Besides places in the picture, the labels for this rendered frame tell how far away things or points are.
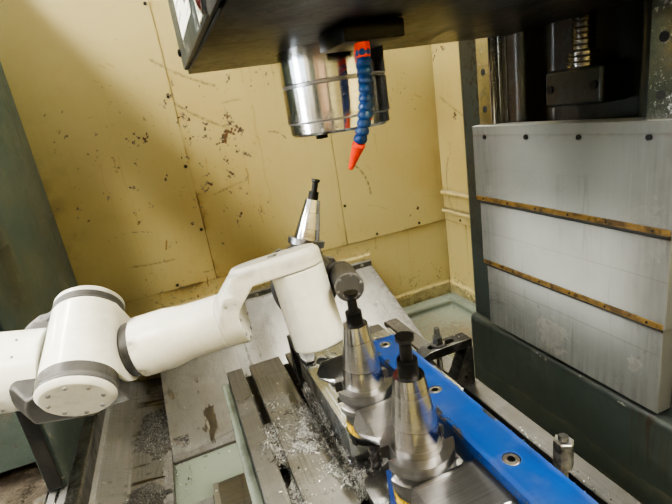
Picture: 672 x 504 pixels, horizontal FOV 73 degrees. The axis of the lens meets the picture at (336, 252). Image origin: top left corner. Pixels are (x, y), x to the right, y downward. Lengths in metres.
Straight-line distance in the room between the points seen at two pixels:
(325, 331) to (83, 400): 0.27
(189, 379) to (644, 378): 1.25
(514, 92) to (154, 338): 0.88
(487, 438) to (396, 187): 1.59
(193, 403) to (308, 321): 1.08
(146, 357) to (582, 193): 0.77
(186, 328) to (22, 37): 1.34
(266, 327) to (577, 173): 1.17
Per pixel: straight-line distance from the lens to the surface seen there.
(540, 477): 0.40
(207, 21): 0.49
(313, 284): 0.52
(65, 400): 0.57
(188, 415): 1.56
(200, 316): 0.55
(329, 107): 0.67
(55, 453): 1.25
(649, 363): 1.00
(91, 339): 0.56
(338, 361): 0.57
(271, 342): 1.67
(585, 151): 0.94
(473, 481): 0.41
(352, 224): 1.88
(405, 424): 0.39
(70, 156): 1.72
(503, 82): 1.14
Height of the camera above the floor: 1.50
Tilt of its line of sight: 17 degrees down
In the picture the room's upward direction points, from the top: 9 degrees counter-clockwise
